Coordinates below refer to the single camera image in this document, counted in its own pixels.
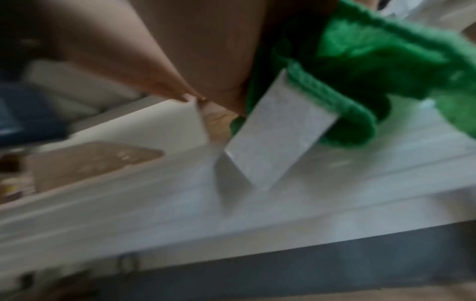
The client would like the green cloth with white label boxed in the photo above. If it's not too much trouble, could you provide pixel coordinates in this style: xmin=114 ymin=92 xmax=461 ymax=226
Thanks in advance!
xmin=224 ymin=0 xmax=476 ymax=192

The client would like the brown tray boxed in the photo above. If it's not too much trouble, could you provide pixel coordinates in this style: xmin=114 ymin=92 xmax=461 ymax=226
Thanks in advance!
xmin=24 ymin=140 xmax=165 ymax=195

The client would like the person's right hand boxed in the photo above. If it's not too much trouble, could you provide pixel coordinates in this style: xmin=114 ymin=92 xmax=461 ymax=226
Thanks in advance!
xmin=35 ymin=0 xmax=337 ymax=118

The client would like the white ledge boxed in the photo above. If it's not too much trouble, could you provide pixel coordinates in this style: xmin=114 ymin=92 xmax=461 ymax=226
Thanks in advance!
xmin=0 ymin=97 xmax=476 ymax=284

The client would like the dark blue object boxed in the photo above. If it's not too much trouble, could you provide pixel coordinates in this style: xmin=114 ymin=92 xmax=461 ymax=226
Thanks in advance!
xmin=0 ymin=80 xmax=73 ymax=146

